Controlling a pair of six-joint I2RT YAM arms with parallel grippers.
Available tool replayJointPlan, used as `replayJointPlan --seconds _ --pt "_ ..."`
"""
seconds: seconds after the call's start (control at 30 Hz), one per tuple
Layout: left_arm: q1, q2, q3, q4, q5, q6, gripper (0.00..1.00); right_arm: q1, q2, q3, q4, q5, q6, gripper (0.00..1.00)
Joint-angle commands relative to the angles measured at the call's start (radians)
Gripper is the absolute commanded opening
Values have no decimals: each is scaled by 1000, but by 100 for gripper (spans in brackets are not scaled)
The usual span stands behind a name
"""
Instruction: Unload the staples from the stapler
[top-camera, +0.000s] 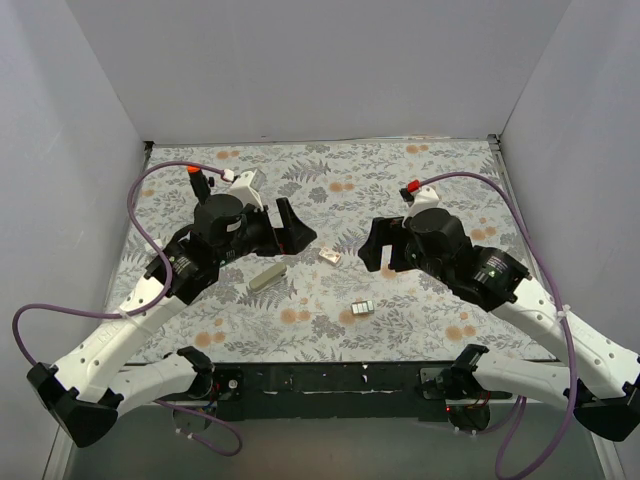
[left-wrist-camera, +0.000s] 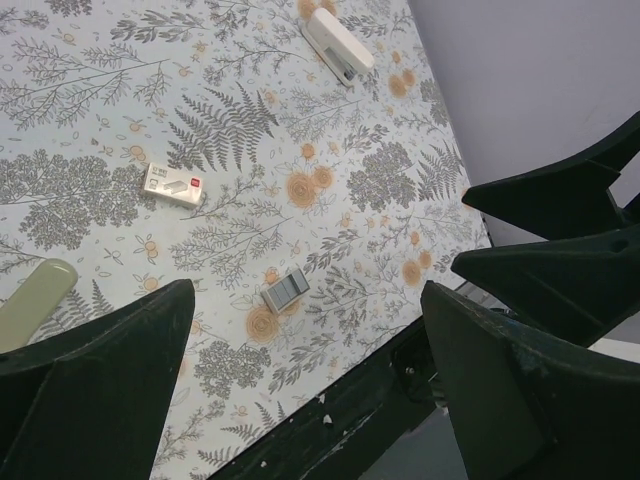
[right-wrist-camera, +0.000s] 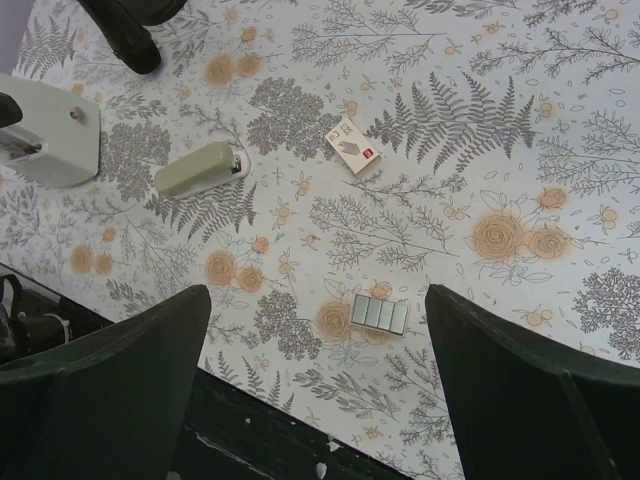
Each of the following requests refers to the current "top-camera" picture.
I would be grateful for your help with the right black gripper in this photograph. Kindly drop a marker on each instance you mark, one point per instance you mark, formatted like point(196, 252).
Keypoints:
point(395, 248)

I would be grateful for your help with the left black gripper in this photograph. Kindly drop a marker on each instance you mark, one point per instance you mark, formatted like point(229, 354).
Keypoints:
point(273, 230)

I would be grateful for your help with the green stapler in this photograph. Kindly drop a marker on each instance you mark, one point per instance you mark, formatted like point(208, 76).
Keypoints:
point(268, 277)

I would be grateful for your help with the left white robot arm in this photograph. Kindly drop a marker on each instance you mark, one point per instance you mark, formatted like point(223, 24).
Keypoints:
point(87, 390)

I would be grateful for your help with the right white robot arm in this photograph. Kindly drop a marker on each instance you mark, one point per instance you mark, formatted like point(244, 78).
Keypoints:
point(607, 401)

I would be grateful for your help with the small staple box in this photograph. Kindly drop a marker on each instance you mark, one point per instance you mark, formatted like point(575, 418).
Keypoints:
point(330, 256)

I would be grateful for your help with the grey staple strips block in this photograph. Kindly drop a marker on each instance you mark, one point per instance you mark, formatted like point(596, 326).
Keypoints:
point(361, 308)

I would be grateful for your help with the floral table mat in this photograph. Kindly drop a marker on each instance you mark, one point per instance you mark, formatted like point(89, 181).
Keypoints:
point(337, 189)

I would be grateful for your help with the black stand orange cap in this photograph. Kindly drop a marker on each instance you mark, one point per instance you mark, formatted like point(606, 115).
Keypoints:
point(200, 183)

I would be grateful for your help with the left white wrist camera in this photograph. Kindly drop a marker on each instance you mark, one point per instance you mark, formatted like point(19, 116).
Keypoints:
point(246, 186)

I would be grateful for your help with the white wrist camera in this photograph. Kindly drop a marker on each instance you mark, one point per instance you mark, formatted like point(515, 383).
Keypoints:
point(418, 198)
point(246, 186)

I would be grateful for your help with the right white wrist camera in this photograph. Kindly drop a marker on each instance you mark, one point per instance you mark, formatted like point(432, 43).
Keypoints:
point(418, 198)

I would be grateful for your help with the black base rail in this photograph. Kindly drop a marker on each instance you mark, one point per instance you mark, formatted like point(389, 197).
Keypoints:
point(350, 390)

